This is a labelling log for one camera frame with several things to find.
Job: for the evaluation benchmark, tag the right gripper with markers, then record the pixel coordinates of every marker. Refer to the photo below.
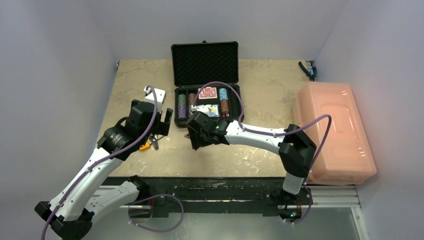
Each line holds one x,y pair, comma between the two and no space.
196,133

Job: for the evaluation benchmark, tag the brown red chip stack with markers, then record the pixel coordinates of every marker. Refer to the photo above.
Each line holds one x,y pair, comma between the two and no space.
225,110

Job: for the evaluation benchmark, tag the black poker set case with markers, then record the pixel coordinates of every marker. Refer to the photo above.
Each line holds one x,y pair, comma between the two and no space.
206,64

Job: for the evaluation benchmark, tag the red playing card deck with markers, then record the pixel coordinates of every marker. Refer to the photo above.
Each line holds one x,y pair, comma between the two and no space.
208,93

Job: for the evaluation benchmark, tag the black multitool pliers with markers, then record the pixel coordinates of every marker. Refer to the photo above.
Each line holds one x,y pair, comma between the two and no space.
154,141

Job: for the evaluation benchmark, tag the light blue chip stack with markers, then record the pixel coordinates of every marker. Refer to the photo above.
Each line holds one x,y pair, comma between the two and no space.
223,94

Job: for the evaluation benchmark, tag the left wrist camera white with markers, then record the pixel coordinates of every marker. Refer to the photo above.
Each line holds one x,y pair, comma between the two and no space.
155,95

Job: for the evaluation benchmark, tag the blue playing card deck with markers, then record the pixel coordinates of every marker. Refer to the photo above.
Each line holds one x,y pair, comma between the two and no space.
212,110

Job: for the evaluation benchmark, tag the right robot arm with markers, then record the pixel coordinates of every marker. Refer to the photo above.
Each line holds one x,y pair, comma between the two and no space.
295,149

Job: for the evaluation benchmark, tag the grey chip stack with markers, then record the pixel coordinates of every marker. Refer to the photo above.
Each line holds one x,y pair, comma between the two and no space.
181,100

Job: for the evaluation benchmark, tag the blue handled pliers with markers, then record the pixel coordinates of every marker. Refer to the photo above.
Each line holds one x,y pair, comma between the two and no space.
309,69

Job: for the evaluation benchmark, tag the aluminium frame rail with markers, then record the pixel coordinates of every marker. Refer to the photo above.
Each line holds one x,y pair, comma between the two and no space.
334,214

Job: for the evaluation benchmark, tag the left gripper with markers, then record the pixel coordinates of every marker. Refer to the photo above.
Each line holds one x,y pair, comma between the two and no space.
161,126

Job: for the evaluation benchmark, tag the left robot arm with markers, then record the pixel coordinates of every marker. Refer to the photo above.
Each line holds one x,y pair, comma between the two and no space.
73,212

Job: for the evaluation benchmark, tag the brown chip roll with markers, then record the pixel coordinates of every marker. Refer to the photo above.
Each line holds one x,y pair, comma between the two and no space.
191,99

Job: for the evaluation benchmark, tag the purple chip stack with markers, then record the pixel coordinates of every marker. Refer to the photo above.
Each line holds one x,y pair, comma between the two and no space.
182,112

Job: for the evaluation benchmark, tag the yellow tape measure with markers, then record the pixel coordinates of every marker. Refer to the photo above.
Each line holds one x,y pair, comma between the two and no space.
144,147

